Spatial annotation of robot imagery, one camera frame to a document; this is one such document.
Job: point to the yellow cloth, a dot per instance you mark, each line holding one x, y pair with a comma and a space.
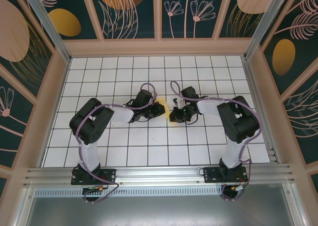
162, 100

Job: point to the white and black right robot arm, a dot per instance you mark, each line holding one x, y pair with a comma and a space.
233, 151

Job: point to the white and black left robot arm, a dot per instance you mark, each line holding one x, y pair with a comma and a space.
88, 154

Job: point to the grey sheet metal panel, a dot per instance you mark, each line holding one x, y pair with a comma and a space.
159, 211

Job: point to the aluminium side rail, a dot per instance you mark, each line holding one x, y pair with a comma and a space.
260, 111

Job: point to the long aluminium base rail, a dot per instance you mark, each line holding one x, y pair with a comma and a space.
159, 175

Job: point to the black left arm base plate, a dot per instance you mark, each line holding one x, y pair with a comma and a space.
109, 176

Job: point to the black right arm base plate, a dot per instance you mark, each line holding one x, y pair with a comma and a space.
211, 176

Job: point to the aluminium corner post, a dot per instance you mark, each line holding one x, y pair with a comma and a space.
48, 24
266, 24

